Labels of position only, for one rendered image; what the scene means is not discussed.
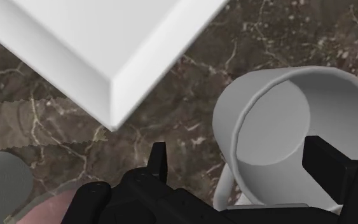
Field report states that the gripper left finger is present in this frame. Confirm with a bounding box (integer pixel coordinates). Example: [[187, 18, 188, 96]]
[[60, 141, 236, 224]]

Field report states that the pink rounded object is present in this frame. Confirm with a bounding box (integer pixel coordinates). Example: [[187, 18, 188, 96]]
[[15, 188, 81, 224]]

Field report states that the white mug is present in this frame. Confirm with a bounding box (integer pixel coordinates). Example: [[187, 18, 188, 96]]
[[212, 65, 358, 216]]

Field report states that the white square plate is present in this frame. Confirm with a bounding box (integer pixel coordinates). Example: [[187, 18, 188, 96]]
[[0, 0, 230, 132]]

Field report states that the grey rounded object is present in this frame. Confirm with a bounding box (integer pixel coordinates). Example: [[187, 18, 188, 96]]
[[0, 151, 34, 224]]

